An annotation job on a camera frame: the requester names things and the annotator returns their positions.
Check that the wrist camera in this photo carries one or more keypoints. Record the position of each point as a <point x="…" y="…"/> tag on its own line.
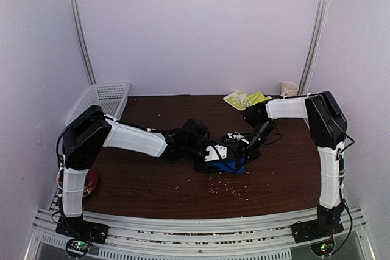
<point x="217" y="152"/>
<point x="232" y="138"/>

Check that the dark red floral bowl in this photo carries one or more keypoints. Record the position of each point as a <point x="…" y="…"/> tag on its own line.
<point x="91" y="182"/>

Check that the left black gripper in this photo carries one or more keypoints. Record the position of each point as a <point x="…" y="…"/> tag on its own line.
<point x="199" y="167"/>

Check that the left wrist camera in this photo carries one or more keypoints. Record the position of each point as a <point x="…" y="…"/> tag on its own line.
<point x="217" y="152"/>

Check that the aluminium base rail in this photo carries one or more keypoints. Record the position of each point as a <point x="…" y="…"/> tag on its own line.
<point x="257" y="237"/>

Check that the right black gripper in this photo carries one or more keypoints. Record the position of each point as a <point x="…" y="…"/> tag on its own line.
<point x="251" y="153"/>

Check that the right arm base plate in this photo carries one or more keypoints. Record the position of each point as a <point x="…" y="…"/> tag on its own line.
<point x="311" y="230"/>

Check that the cream ceramic mug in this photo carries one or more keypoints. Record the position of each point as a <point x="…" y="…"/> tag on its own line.
<point x="289" y="89"/>

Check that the blue towel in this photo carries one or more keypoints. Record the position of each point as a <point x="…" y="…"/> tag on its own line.
<point x="232" y="166"/>

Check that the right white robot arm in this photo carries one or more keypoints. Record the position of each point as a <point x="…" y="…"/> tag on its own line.
<point x="328" y="126"/>

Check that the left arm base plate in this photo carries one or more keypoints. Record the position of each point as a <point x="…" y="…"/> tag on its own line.
<point x="88" y="231"/>

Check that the yellow green patterned towel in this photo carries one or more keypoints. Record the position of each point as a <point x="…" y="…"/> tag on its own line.
<point x="241" y="100"/>

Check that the left aluminium frame post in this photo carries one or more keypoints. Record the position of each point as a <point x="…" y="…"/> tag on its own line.
<point x="82" y="42"/>

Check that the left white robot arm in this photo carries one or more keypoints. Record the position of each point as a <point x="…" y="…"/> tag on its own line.
<point x="81" y="142"/>

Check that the red white patterned bowl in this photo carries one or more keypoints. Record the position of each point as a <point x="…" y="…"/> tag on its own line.
<point x="59" y="179"/>

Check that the white plastic basket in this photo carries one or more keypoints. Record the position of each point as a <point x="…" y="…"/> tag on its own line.
<point x="111" y="97"/>

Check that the right aluminium frame post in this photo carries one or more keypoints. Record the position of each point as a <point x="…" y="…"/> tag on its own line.
<point x="313" y="49"/>

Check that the aluminium frame post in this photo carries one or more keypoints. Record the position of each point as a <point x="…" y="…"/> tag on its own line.
<point x="82" y="42"/>
<point x="313" y="49"/>

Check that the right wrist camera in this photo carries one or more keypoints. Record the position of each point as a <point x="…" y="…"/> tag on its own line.
<point x="232" y="138"/>

